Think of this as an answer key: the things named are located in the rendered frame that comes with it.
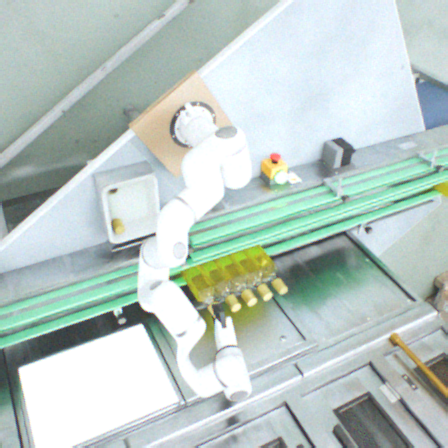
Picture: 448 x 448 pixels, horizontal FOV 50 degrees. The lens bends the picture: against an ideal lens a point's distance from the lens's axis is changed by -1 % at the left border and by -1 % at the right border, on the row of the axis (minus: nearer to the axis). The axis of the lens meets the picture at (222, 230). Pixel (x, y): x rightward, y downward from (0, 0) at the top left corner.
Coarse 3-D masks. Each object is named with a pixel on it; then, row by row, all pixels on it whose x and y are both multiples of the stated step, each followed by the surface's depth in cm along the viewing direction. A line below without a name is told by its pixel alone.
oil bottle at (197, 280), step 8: (184, 272) 160; (192, 272) 158; (200, 272) 158; (192, 280) 156; (200, 280) 156; (208, 280) 156; (192, 288) 157; (200, 288) 153; (208, 288) 153; (200, 296) 152; (208, 296) 152
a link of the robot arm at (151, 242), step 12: (168, 204) 120; (180, 204) 119; (168, 216) 116; (180, 216) 117; (192, 216) 120; (156, 228) 115; (168, 228) 114; (180, 228) 116; (156, 240) 115; (168, 240) 113; (180, 240) 115; (144, 252) 123; (156, 252) 116; (168, 252) 113; (180, 252) 115; (156, 264) 120; (168, 264) 115
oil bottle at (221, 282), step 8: (200, 264) 162; (208, 264) 161; (216, 264) 161; (208, 272) 158; (216, 272) 158; (224, 272) 158; (216, 280) 155; (224, 280) 155; (216, 288) 154; (224, 288) 154
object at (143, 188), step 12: (132, 180) 144; (144, 180) 154; (156, 180) 147; (120, 192) 153; (132, 192) 155; (144, 192) 157; (156, 192) 150; (108, 204) 153; (120, 204) 155; (132, 204) 158; (144, 204) 160; (156, 204) 153; (108, 216) 147; (120, 216) 158; (132, 216) 161; (144, 216) 163; (156, 216) 157; (108, 228) 150; (132, 228) 159; (144, 228) 159; (120, 240) 155
